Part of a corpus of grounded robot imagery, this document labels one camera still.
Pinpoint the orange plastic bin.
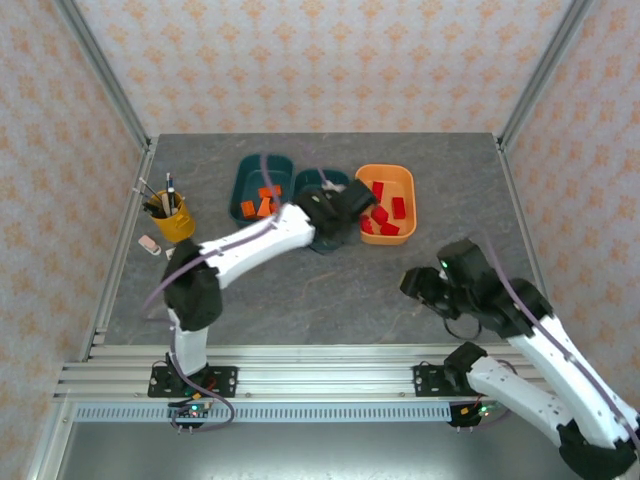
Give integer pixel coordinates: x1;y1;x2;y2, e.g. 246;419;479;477
354;163;418;247

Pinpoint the aluminium side rail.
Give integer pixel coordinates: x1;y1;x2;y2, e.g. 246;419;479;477
493;133;549;297
78;138;159;362

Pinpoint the yellow pen cup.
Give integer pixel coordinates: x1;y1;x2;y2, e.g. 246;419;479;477
148;189;196;245

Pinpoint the black cable loop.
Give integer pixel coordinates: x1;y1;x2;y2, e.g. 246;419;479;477
441;313;485;342

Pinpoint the aluminium table frame rail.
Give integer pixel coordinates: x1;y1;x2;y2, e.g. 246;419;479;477
51;343;521;403

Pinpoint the silver pen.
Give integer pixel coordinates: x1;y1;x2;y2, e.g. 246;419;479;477
139;178;166;207

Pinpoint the small circuit board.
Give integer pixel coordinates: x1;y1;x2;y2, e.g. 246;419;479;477
448;398;504;432
168;388;214;432

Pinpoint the large teal plastic bin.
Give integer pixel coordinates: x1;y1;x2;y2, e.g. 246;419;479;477
228;152;297;229

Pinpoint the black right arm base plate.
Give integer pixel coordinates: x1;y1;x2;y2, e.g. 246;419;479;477
412;363;502;399

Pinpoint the slotted grey cable duct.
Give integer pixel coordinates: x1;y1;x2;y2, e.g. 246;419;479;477
73;403;454;424

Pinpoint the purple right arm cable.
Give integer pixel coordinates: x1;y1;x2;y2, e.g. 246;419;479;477
483;242;640;452

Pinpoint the aluminium corner post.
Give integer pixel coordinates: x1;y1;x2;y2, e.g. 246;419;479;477
53;0;153;151
497;0;587;151

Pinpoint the small teal plastic bin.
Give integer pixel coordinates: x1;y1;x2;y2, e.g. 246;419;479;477
292;168;352;256

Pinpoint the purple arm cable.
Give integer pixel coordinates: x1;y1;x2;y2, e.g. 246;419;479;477
141;139;347;322
483;242;640;452

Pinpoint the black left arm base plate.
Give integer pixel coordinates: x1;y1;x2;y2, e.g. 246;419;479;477
147;365;239;399

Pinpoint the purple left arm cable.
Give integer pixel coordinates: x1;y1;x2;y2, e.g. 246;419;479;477
141;139;347;322

